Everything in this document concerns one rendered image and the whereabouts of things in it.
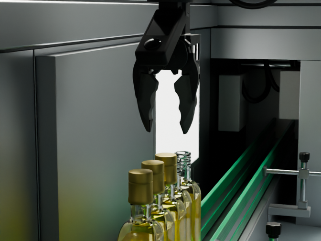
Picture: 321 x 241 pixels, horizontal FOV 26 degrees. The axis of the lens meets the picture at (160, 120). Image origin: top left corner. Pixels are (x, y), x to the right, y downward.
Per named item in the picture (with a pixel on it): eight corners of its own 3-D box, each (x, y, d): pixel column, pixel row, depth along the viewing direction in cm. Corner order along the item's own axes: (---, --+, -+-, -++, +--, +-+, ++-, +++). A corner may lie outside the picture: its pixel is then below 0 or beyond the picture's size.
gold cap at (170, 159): (158, 178, 111) (158, 151, 110) (179, 180, 109) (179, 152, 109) (151, 183, 107) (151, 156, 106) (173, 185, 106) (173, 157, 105)
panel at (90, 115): (189, 160, 188) (190, 34, 182) (200, 161, 187) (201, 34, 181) (41, 287, 102) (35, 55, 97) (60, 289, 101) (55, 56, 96)
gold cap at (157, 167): (162, 187, 105) (162, 158, 104) (166, 193, 102) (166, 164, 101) (139, 188, 104) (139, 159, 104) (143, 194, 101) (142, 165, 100)
